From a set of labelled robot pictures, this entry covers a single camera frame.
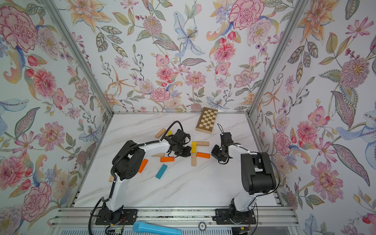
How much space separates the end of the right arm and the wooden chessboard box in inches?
9.0

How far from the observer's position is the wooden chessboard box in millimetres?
1102

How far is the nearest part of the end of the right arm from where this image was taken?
0.71 metres
